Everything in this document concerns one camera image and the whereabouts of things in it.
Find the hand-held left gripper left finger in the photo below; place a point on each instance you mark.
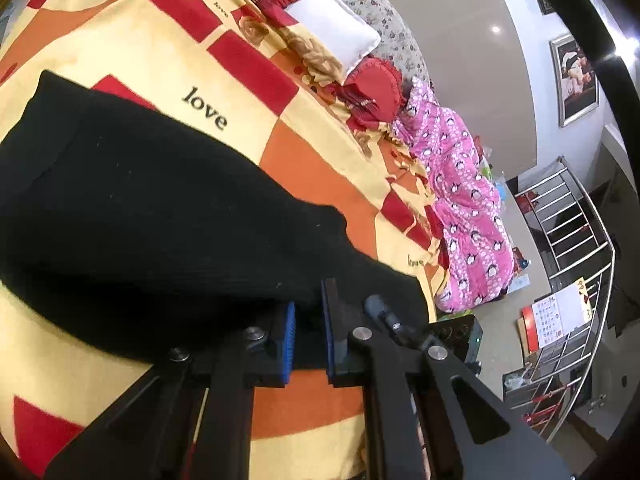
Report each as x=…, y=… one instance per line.
x=289, y=345

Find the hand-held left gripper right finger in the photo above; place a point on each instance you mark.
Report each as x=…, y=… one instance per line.
x=330, y=340

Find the black pants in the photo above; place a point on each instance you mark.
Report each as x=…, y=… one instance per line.
x=150, y=210

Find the black audio device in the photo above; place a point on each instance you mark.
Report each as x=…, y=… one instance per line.
x=457, y=332

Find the red orange printed blanket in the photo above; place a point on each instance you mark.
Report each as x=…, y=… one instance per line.
x=300, y=160

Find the pink penguin print quilt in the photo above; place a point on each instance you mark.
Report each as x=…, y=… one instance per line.
x=460, y=200

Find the stainless steel railing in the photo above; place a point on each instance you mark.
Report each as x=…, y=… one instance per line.
x=609, y=247

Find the white pillow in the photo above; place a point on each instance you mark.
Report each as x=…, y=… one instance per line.
x=330, y=25

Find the floral padded headboard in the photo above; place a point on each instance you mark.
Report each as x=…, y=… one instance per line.
x=370, y=5

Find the wall calendar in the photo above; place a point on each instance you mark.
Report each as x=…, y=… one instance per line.
x=555, y=317

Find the silver framed wall photo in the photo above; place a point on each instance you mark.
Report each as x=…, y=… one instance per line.
x=575, y=80

